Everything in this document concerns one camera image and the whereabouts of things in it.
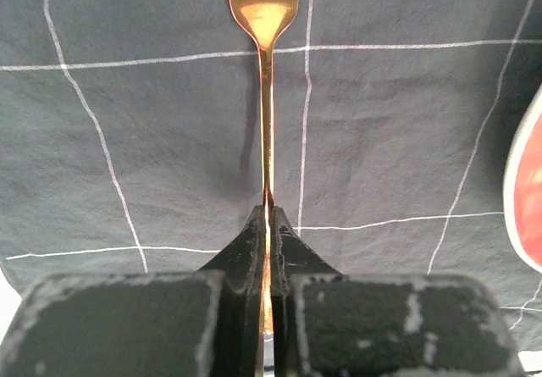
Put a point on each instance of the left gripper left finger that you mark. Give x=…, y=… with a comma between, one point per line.
x=202, y=323

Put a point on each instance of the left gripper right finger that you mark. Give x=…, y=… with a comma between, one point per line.
x=331, y=324

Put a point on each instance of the dark grey checked cloth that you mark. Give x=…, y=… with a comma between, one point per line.
x=130, y=138

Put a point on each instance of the red and teal plate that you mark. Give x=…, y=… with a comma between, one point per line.
x=522, y=187

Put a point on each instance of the gold fork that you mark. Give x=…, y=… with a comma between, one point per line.
x=264, y=21

